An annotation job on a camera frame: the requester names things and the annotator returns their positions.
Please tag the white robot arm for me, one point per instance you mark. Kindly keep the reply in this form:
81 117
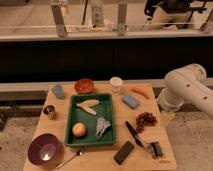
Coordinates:
184 84

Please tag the light blue cup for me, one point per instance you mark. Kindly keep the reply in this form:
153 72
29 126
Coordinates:
57 90

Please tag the small metal cup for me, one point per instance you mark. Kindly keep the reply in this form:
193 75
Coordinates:
49 111

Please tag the red yellow apple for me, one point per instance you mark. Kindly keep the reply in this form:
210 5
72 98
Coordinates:
79 130

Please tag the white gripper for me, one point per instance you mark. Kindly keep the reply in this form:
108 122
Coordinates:
166 118

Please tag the beige wooden spatula piece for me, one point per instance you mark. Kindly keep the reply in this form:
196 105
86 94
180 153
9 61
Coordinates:
88 105

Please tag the bunch of dark grapes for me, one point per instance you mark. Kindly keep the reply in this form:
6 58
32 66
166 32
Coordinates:
145 119

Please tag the red bowl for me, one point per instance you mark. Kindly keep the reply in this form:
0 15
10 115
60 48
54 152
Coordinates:
84 86

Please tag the black rectangular block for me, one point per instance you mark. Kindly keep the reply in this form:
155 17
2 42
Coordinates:
123 152

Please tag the metal spoon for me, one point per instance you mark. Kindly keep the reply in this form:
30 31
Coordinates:
78 153

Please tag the green plastic tray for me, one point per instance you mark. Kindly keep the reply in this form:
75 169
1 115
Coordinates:
78 115

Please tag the wooden board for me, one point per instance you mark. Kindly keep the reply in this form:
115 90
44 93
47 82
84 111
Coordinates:
101 158

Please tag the blue sponge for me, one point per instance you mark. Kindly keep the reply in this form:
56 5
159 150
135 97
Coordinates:
129 100

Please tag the purple bowl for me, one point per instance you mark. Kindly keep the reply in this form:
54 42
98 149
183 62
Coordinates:
44 149

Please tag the grey crumpled cloth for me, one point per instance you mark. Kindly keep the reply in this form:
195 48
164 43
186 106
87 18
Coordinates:
101 127

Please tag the orange red pepper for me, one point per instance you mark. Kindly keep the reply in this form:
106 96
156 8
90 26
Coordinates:
140 92

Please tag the white paper cup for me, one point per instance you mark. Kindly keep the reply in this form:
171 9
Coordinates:
116 84

